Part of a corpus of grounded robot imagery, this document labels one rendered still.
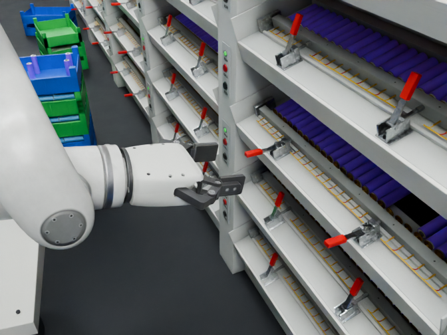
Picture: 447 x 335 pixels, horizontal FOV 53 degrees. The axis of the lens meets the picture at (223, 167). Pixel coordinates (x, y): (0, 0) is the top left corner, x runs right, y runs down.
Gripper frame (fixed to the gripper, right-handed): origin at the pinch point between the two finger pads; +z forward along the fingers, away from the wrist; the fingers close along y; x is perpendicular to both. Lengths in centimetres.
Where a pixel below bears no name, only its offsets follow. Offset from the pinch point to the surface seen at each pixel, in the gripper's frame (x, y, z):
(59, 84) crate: -24, -89, -11
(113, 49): -39, -170, 26
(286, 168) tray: -8.0, -9.8, 20.2
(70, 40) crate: -45, -201, 10
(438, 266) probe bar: -3.6, 23.5, 23.3
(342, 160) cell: -2.3, -2.6, 26.4
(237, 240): -45, -30, 28
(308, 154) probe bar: -3.8, -7.8, 22.9
